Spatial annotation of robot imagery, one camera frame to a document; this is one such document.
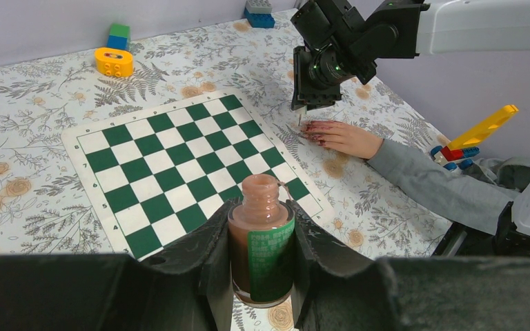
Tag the grey cloth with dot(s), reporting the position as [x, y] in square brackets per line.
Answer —
[512, 173]

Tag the yellow toy piece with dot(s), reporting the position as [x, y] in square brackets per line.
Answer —
[480, 132]

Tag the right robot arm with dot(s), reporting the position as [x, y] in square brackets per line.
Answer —
[408, 29]

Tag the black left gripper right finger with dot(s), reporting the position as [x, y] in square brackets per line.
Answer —
[336, 288]

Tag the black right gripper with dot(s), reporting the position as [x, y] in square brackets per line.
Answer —
[324, 61]

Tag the green white chessboard mat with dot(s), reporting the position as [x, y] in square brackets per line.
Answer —
[154, 175]

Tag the red blue toy brick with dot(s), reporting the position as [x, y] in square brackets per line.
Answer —
[453, 160]

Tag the blue grey toy brick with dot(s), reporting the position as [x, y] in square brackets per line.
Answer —
[259, 13]

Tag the blue green toy block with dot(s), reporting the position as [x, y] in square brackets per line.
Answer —
[118, 37]

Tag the grey sleeved forearm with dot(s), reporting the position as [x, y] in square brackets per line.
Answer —
[457, 197]

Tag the orange round toy brick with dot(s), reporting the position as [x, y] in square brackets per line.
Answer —
[113, 62]

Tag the person's hand painted nails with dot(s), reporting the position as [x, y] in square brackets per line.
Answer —
[342, 137]

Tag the nail polish bottle green label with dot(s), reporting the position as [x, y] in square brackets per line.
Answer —
[261, 243]

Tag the floral tablecloth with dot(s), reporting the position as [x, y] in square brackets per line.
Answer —
[45, 210]

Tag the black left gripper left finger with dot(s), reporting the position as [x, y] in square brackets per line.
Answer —
[185, 286]

